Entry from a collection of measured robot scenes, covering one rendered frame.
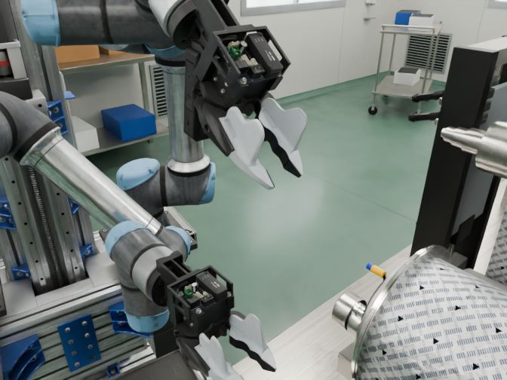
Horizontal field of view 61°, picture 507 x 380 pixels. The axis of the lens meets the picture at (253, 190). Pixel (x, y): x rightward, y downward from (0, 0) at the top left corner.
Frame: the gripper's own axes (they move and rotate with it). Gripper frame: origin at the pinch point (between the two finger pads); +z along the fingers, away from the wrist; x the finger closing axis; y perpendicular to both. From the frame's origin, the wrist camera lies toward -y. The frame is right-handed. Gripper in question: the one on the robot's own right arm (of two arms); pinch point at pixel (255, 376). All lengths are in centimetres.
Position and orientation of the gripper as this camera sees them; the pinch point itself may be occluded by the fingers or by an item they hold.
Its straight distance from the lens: 57.4
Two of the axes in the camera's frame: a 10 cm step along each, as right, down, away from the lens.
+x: 7.6, -3.1, 5.7
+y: 0.0, -8.8, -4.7
